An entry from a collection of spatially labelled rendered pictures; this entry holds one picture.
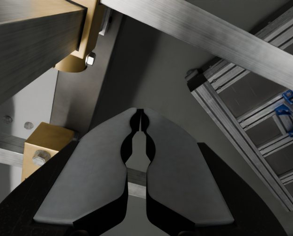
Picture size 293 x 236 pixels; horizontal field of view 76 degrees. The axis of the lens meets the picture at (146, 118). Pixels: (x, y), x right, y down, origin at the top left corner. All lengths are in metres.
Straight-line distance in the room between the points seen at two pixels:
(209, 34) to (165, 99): 0.96
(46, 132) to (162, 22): 0.21
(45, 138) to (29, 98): 0.24
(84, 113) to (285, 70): 0.32
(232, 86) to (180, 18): 0.79
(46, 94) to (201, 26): 0.39
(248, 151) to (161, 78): 0.63
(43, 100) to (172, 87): 0.77
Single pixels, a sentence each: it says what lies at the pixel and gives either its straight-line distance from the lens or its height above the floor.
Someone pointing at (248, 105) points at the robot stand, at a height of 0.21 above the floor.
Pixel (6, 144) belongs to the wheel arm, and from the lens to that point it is 0.34.
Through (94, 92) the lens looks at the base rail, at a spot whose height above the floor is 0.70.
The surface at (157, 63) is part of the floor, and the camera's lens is 1.06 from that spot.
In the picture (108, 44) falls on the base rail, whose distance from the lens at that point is 0.33.
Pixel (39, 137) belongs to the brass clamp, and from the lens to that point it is 0.30.
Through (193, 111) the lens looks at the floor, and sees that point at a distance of 1.22.
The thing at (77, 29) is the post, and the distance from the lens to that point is 0.18.
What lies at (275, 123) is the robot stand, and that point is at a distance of 1.18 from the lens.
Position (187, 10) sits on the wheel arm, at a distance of 0.20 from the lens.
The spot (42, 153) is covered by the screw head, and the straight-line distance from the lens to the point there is 0.29.
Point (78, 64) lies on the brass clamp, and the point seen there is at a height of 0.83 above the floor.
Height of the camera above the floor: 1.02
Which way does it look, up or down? 58 degrees down
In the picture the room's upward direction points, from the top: 179 degrees clockwise
